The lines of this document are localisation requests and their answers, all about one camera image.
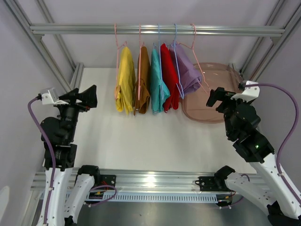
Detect empty pink hanger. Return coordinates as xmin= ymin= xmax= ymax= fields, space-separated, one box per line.
xmin=176 ymin=24 xmax=210 ymax=94

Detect pink hanger of yellow trousers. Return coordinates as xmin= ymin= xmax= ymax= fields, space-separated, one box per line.
xmin=114 ymin=23 xmax=127 ymax=100

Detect pink hanger of brown trousers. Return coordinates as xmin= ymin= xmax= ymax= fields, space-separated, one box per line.
xmin=137 ymin=25 xmax=145 ymax=113

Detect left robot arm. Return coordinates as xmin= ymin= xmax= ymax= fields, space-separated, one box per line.
xmin=38 ymin=85 xmax=97 ymax=226

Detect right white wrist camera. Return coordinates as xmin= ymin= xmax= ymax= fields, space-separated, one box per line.
xmin=231 ymin=81 xmax=260 ymax=102

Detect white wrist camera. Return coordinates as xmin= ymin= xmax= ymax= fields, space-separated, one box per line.
xmin=231 ymin=81 xmax=260 ymax=102
xmin=40 ymin=88 xmax=68 ymax=105

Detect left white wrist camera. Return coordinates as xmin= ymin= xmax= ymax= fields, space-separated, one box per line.
xmin=40 ymin=88 xmax=68 ymax=105

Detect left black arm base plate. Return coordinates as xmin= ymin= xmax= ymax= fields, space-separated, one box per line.
xmin=94 ymin=174 xmax=117 ymax=187

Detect blue hanger of red trousers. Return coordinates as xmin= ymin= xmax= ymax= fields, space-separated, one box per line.
xmin=168 ymin=23 xmax=184 ymax=99

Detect yellow trousers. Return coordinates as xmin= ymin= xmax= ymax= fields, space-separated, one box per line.
xmin=114 ymin=47 xmax=136 ymax=115

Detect pink translucent plastic basket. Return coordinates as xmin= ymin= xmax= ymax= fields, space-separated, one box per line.
xmin=181 ymin=63 xmax=243 ymax=123

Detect white slotted cable duct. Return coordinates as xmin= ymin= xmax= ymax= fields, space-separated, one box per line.
xmin=40 ymin=190 xmax=233 ymax=203

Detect red trousers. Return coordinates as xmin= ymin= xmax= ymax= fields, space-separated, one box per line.
xmin=160 ymin=44 xmax=180 ymax=113

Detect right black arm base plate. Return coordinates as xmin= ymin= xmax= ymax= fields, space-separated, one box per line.
xmin=194 ymin=176 xmax=227 ymax=192

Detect purple trousers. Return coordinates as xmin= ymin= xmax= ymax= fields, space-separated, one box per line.
xmin=169 ymin=44 xmax=202 ymax=96

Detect aluminium frame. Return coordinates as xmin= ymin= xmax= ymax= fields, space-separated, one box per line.
xmin=4 ymin=0 xmax=301 ymax=91

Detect blue hanger of teal trousers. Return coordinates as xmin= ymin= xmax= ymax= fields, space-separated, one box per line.
xmin=152 ymin=23 xmax=166 ymax=114

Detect aluminium hanging rail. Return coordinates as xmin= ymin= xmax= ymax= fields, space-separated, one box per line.
xmin=30 ymin=23 xmax=285 ymax=37

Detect teal trousers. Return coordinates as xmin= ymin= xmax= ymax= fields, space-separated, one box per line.
xmin=150 ymin=48 xmax=171 ymax=114

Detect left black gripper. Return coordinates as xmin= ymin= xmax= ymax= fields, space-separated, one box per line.
xmin=54 ymin=84 xmax=97 ymax=141

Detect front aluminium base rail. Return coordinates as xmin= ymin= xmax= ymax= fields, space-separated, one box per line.
xmin=30 ymin=168 xmax=270 ymax=194

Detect brown trousers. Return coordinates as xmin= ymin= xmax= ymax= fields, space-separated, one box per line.
xmin=133 ymin=47 xmax=151 ymax=115

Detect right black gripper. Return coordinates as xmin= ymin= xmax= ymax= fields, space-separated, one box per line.
xmin=206 ymin=87 xmax=251 ymax=137

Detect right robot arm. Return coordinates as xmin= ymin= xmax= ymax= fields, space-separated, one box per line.
xmin=206 ymin=81 xmax=301 ymax=226

